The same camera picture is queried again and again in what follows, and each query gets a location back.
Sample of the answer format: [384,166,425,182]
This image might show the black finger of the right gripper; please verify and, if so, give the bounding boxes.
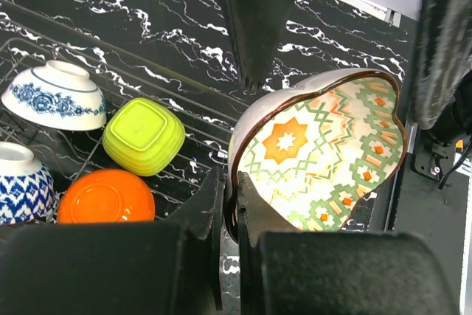
[218,0,294,89]

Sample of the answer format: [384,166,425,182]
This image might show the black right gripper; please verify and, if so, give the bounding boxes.
[411,0,471,130]

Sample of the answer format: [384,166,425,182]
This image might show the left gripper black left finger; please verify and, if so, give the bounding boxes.
[1,167,225,314]

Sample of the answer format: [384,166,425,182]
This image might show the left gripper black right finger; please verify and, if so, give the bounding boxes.
[236,173,459,314]

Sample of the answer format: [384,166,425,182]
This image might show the colourful patterned small bowl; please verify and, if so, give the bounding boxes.
[227,68,406,232]

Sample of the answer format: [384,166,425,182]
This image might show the white top bowl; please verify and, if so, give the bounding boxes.
[103,98,186,176]

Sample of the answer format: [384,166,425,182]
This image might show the red orange patterned bowl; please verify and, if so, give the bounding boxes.
[1,141,55,225]

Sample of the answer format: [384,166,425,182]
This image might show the blue white patterned bowl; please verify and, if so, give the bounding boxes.
[1,60,106,131]

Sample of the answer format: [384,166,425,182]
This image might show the dark wire dish rack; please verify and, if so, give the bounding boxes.
[1,1,247,219]

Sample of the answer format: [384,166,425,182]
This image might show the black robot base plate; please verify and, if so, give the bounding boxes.
[368,119,472,315]

